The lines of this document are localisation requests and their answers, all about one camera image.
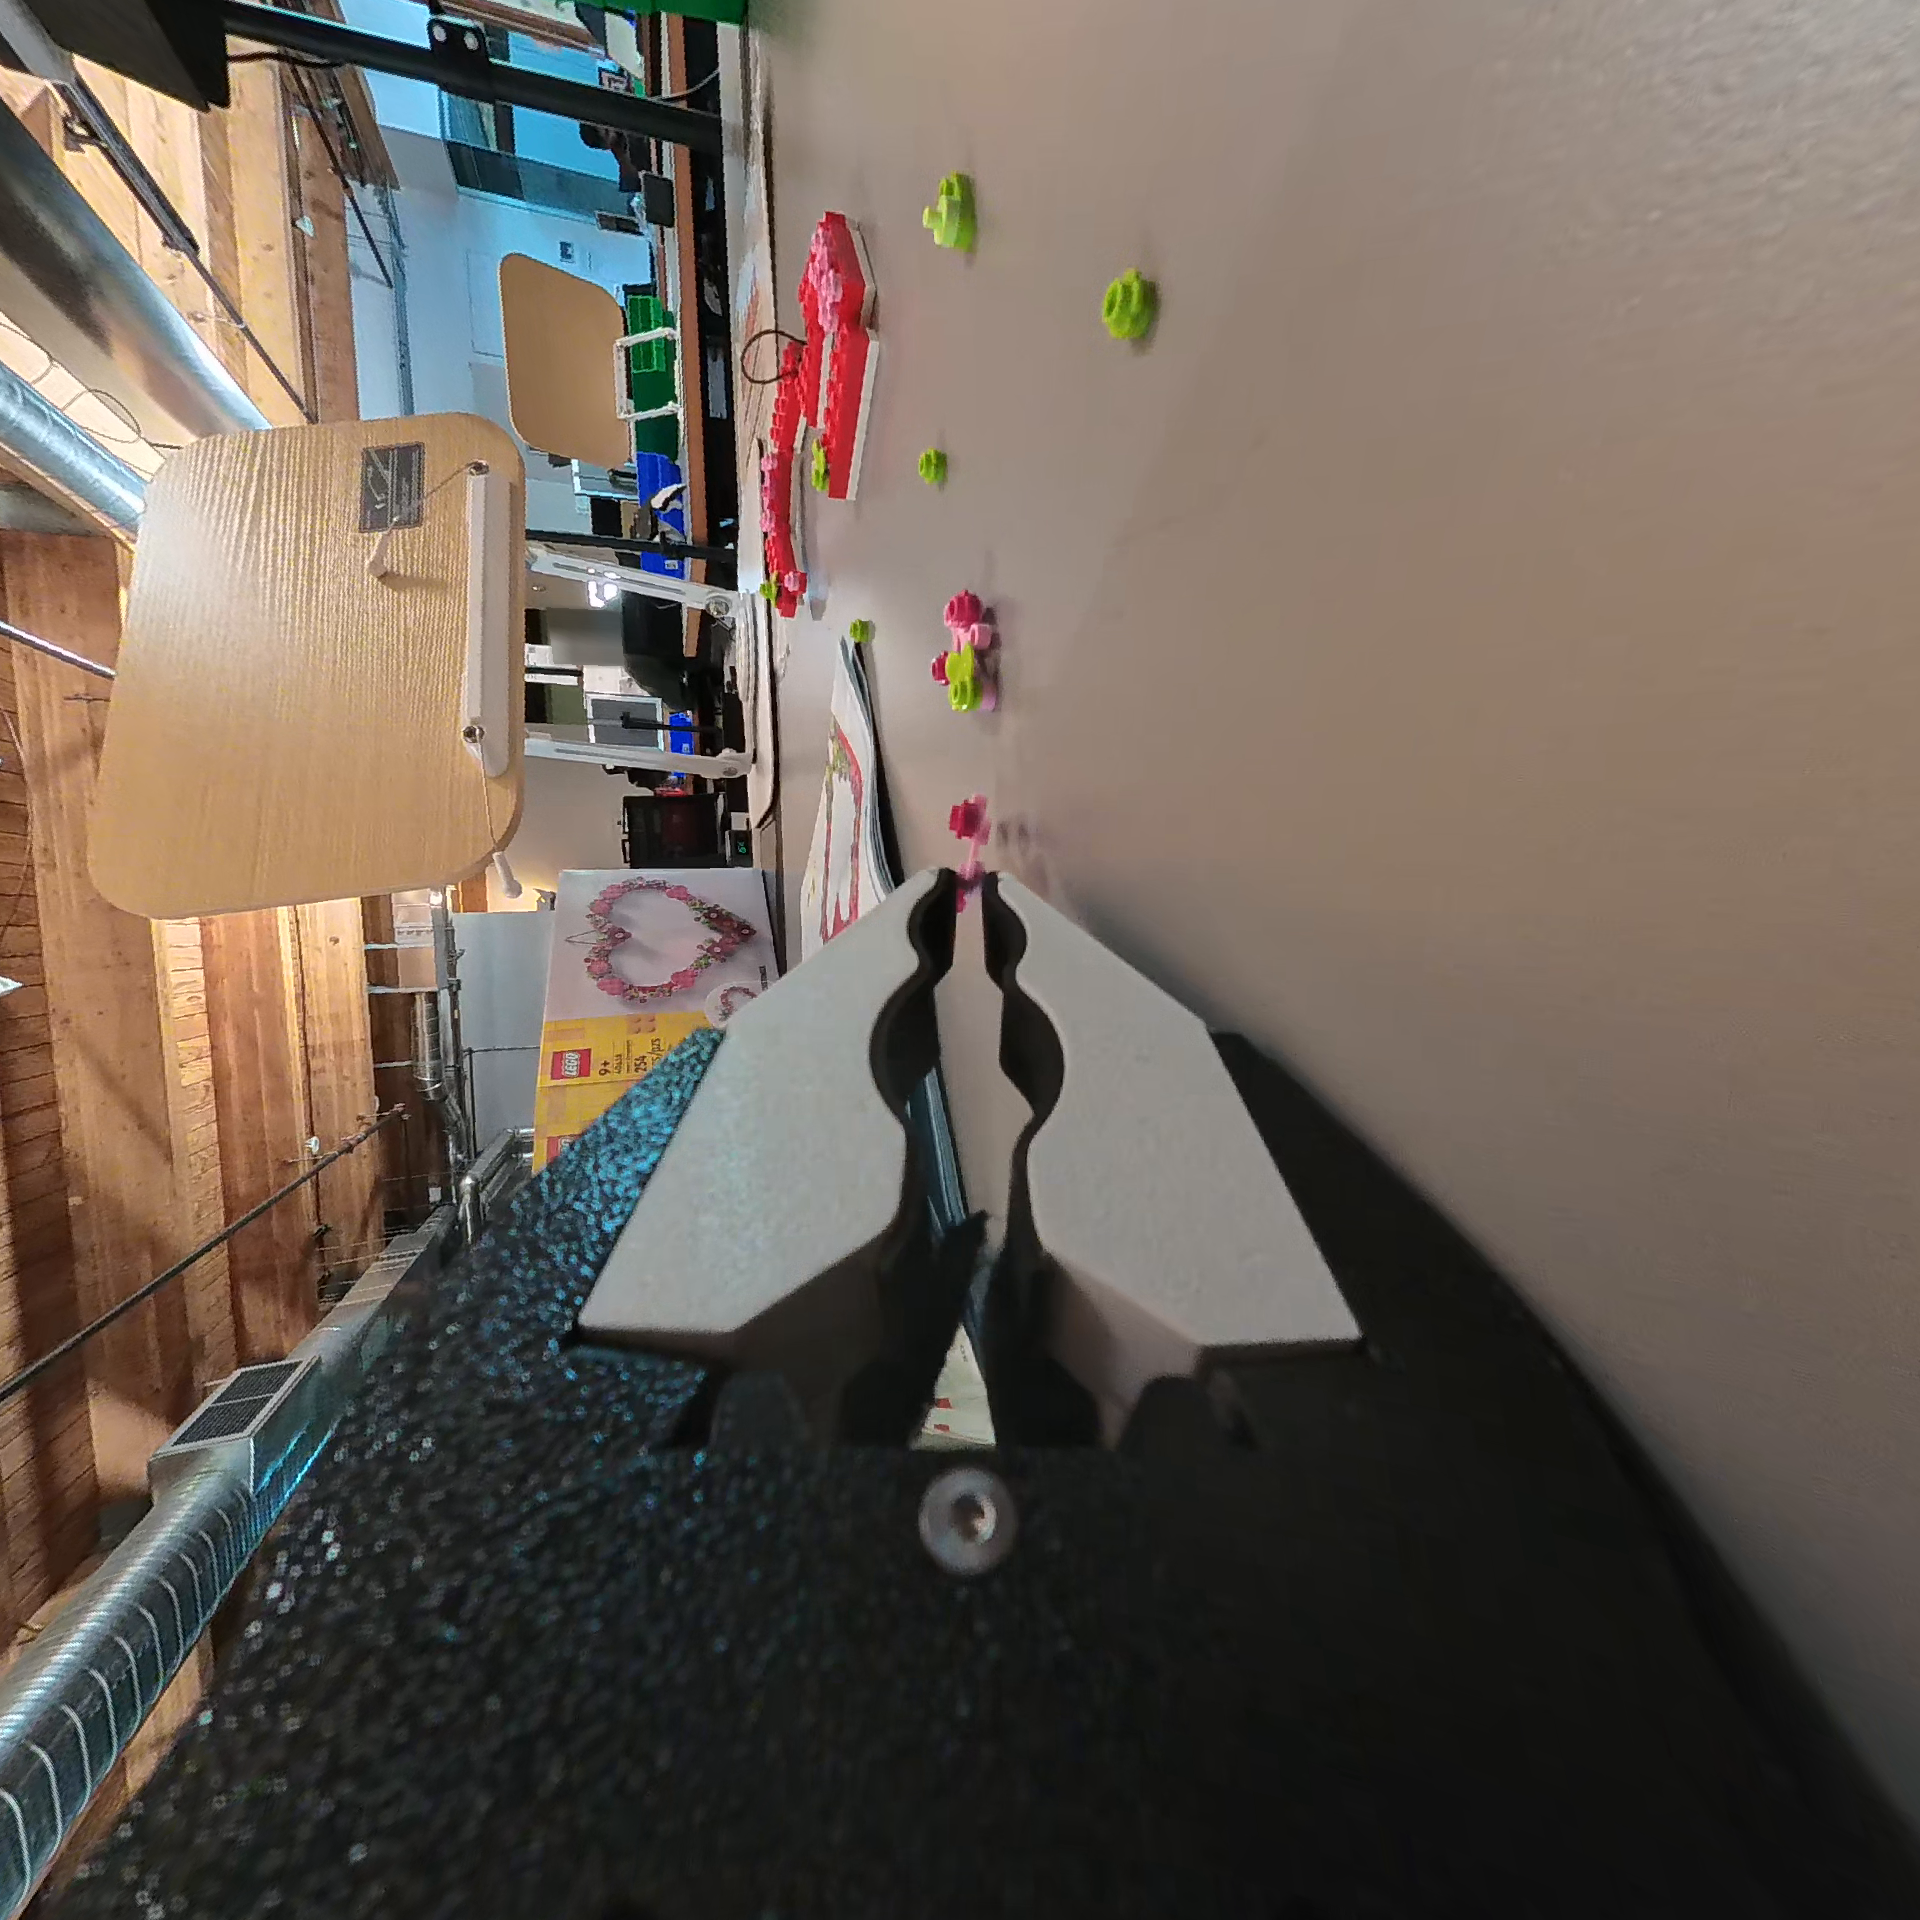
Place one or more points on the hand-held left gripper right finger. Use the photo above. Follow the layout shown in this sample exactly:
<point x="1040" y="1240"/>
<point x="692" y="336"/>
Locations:
<point x="1155" y="1185"/>

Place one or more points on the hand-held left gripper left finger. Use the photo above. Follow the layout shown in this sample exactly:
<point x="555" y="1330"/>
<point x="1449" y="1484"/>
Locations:
<point x="750" y="1154"/>

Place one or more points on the yellow and white lego box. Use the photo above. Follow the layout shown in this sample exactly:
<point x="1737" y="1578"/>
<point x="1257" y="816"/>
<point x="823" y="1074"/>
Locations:
<point x="646" y="975"/>

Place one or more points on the lego instruction booklet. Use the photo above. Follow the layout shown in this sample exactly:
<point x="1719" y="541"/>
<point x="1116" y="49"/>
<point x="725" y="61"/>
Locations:
<point x="849" y="796"/>

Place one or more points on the pink and green lego flower cluster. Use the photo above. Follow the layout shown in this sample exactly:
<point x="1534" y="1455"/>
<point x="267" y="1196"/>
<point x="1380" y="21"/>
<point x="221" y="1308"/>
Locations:
<point x="968" y="656"/>

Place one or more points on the red lego arc with pink flowers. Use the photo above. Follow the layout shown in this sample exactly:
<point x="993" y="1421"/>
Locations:
<point x="782" y="517"/>

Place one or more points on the red lego heart segment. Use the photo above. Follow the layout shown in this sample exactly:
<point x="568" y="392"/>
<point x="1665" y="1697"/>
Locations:
<point x="835" y="338"/>

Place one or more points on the lime green round lego piece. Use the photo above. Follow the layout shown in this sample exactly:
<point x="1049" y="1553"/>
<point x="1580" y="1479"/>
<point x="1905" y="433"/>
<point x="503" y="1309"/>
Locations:
<point x="1125" y="305"/>

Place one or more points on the lime green lego leaf piece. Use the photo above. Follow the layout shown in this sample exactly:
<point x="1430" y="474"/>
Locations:
<point x="949" y="213"/>

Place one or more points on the green storage crate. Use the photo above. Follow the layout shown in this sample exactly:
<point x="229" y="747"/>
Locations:
<point x="651" y="376"/>

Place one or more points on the black light stand pole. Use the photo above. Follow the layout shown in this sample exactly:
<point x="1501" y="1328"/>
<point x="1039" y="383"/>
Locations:
<point x="556" y="83"/>

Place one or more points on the grey ceiling pipe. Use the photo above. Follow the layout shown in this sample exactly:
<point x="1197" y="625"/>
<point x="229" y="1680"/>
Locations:
<point x="91" y="284"/>

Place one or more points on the black light panel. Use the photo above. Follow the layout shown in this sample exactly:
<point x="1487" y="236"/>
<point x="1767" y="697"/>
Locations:
<point x="135" y="36"/>

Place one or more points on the silver spiral ventilation duct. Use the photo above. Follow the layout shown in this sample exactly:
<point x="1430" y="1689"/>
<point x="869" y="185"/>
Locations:
<point x="91" y="1665"/>

